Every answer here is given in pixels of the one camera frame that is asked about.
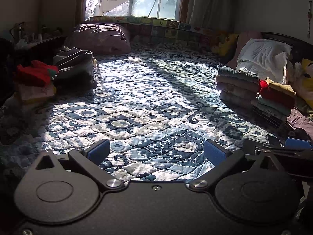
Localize wall hanging charm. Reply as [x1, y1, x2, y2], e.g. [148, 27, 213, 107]
[307, 1, 312, 39]

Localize blue patterned quilt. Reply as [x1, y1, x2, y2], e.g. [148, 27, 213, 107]
[1, 45, 271, 181]

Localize yellow plush toy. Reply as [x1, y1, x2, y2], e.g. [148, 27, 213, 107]
[293, 59, 312, 108]

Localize red knit sweater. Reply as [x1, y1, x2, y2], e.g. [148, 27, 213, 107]
[16, 61, 58, 88]

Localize pink cushion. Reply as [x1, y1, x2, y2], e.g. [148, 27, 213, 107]
[226, 31, 262, 69]

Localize purple pillow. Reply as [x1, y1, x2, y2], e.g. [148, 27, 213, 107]
[66, 23, 131, 55]

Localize grey curtain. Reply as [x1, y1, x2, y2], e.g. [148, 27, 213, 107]
[186, 0, 238, 31]

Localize grey folded clothes pile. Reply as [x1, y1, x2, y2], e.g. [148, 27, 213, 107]
[53, 46, 98, 94]

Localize folded towel stack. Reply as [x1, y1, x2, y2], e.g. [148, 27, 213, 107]
[215, 65, 260, 110]

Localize colourful foam play mat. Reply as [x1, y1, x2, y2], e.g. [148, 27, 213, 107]
[90, 16, 222, 50]

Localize white pillow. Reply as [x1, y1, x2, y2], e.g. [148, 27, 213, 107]
[236, 39, 291, 84]

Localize pink folded garment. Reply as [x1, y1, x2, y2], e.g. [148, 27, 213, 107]
[17, 84, 56, 101]

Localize black headboard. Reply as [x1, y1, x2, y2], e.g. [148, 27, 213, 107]
[261, 32, 313, 64]

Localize folded children's clothes stack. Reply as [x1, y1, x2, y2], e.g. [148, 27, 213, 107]
[251, 78, 297, 128]

